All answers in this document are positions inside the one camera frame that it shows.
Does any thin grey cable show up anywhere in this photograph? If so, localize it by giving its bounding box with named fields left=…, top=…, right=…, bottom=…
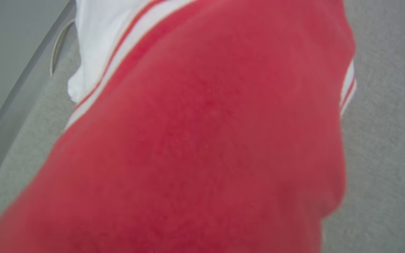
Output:
left=50, top=19, right=76, bottom=78

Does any red and white garment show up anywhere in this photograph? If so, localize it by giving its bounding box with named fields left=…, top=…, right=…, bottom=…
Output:
left=0, top=0, right=358, bottom=253

